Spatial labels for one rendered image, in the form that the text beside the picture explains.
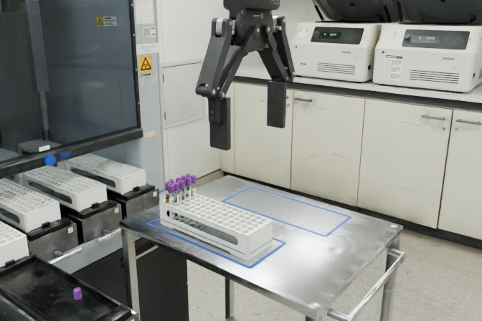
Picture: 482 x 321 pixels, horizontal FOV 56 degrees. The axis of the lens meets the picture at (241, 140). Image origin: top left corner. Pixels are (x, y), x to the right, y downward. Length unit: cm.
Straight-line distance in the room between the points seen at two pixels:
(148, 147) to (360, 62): 172
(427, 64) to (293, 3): 144
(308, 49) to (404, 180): 103
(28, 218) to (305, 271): 71
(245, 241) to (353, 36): 212
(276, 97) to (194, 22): 264
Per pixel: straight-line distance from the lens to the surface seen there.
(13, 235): 119
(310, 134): 317
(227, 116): 58
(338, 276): 103
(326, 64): 304
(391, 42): 289
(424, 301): 250
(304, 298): 96
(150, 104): 153
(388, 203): 307
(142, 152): 154
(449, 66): 280
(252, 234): 105
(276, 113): 70
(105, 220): 139
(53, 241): 131
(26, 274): 115
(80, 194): 136
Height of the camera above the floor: 137
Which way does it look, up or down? 16 degrees down
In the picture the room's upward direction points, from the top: straight up
